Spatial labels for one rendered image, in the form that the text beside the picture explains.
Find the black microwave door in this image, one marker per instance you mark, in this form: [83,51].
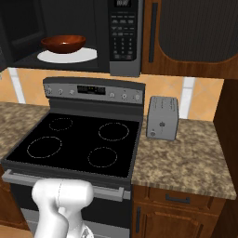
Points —
[3,37]

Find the silver stove knob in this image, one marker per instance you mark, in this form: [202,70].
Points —
[137,97]
[48,90]
[72,92]
[112,95]
[60,91]
[124,96]

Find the wooden cupboard door dark panel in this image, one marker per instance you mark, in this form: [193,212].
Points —
[192,34]

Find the black oven door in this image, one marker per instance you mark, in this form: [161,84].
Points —
[108,214]

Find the brown bowl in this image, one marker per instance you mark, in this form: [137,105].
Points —
[63,45]

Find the tall dark wooden cabinet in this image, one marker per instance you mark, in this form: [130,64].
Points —
[227,133]

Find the white round turntable plate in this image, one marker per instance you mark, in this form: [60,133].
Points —
[80,55]

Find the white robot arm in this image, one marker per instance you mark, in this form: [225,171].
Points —
[59,193]

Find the black and silver stove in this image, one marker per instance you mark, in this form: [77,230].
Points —
[80,145]

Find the wooden base cupboard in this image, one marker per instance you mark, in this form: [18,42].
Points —
[9,204]

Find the silver toaster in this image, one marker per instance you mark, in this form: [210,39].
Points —
[162,119]

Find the wooden drawer front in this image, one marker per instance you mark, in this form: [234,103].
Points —
[201,200]

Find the black microwave oven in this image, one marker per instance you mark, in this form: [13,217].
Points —
[124,37]

